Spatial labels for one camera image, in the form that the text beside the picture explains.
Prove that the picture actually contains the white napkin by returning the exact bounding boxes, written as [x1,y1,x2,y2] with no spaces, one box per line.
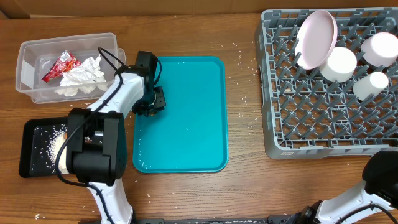
[55,55,108,96]

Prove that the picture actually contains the red snack wrapper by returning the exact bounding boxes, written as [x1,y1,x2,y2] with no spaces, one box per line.
[42,50,81,83]

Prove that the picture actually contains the pile of white rice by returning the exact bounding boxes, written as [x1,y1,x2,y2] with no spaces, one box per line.
[30,124,67,176]

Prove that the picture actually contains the large pink plate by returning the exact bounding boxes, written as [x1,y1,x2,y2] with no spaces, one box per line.
[295,10,338,70]

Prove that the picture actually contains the pale green bowl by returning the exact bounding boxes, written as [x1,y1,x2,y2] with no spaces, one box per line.
[319,47,357,82]

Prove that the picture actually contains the white plastic cup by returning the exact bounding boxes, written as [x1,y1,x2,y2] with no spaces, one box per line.
[353,72,389,101]

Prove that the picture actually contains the small pink bowl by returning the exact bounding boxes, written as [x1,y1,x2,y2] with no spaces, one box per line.
[361,32,397,67]

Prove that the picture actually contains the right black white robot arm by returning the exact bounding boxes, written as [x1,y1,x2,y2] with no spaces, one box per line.
[293,151,397,224]

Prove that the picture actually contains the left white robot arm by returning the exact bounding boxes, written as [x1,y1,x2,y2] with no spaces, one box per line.
[63,64,165,223]

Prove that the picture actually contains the grey dishwasher rack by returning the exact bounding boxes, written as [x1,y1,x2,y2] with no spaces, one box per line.
[256,7,397,159]

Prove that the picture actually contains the teal plastic serving tray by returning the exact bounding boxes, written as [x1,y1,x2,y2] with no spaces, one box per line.
[132,56,228,174]

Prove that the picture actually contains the clear plastic bin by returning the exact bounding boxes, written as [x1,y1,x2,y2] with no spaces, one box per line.
[16,33,126,104]

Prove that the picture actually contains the black plastic tray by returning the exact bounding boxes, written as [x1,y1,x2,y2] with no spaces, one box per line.
[19,117,68,178]

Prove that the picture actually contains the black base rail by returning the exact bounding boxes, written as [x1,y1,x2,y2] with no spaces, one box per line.
[136,215,293,224]

